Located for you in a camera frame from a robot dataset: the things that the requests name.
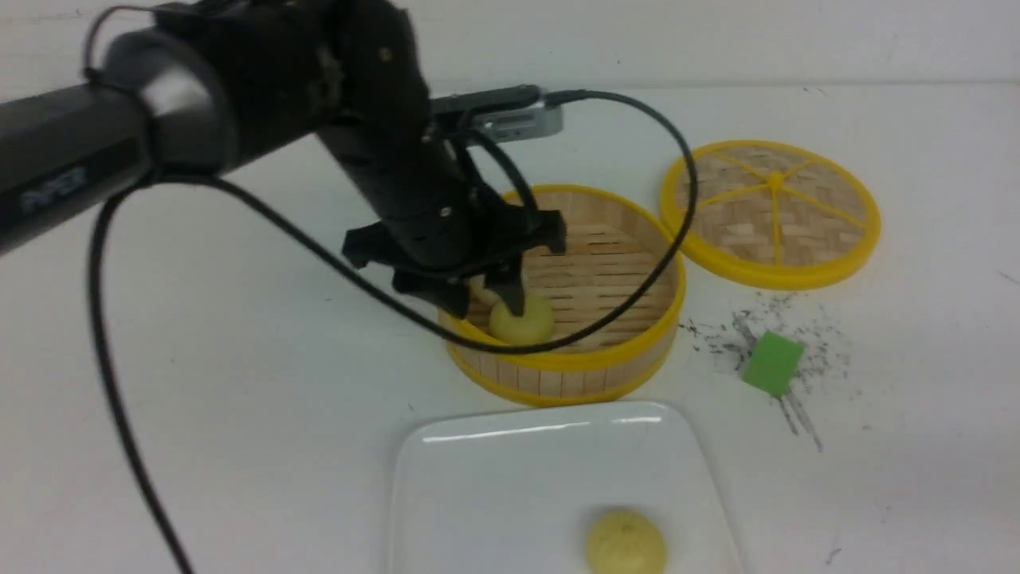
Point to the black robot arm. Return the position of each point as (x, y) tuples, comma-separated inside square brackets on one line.
[(214, 85)]

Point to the yellow steamed bun front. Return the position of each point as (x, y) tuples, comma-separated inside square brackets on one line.
[(536, 325)]

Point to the yellow bamboo steamer basket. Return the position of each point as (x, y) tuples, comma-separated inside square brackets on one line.
[(612, 246)]

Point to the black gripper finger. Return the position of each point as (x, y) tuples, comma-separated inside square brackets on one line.
[(450, 296), (503, 284)]

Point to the white steamed bun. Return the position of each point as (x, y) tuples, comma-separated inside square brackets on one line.
[(480, 292)]

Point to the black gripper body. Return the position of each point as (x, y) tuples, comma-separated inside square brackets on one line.
[(436, 227)]

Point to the white rectangular plate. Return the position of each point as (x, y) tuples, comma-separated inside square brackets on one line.
[(518, 492)]

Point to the yellow bamboo steamer lid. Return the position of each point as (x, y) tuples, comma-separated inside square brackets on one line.
[(779, 217)]

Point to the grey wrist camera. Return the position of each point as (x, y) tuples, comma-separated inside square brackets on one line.
[(504, 115)]

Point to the yellow steamed bun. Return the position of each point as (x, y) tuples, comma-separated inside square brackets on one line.
[(536, 325), (624, 541)]

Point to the green sponge block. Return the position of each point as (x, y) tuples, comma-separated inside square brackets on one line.
[(773, 362)]

